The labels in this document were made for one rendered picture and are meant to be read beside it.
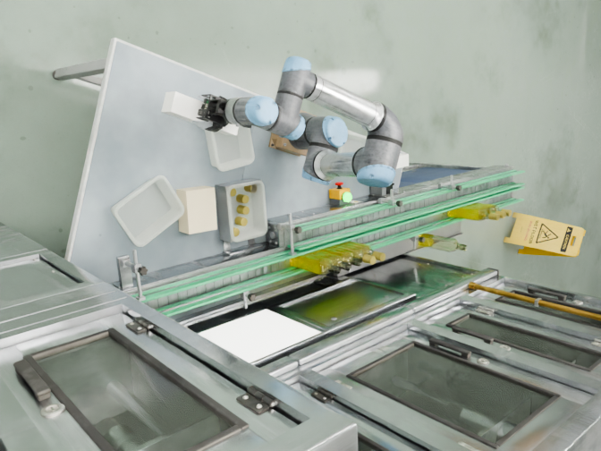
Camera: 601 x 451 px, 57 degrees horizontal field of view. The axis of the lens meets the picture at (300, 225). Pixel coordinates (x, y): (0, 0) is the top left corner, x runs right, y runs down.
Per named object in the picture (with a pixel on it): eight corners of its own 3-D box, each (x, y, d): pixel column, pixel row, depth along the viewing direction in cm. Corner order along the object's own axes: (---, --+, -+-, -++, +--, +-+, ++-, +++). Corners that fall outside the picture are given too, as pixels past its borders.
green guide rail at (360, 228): (287, 247, 227) (300, 251, 221) (286, 244, 227) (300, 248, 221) (512, 183, 335) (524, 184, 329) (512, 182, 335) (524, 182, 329)
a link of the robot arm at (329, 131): (331, 121, 226) (354, 121, 216) (323, 153, 226) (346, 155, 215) (309, 111, 218) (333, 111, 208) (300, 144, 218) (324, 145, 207)
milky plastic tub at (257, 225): (220, 240, 221) (232, 243, 214) (215, 184, 216) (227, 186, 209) (256, 231, 232) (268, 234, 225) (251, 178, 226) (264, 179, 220)
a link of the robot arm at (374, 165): (329, 151, 225) (410, 144, 176) (320, 187, 225) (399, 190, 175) (303, 142, 220) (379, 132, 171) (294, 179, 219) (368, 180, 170)
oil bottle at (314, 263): (289, 266, 230) (325, 276, 214) (288, 252, 228) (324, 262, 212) (300, 262, 233) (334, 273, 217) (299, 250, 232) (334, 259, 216)
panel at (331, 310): (165, 351, 186) (219, 387, 161) (164, 343, 185) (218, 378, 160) (353, 281, 242) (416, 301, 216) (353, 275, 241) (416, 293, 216)
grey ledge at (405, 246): (323, 272, 256) (340, 277, 248) (322, 254, 254) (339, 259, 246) (446, 231, 315) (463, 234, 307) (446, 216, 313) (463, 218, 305)
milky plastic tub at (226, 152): (207, 171, 215) (218, 173, 208) (195, 113, 208) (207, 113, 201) (243, 161, 225) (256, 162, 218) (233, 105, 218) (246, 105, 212)
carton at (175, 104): (165, 91, 167) (175, 91, 162) (230, 116, 183) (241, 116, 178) (161, 111, 167) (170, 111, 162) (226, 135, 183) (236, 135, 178)
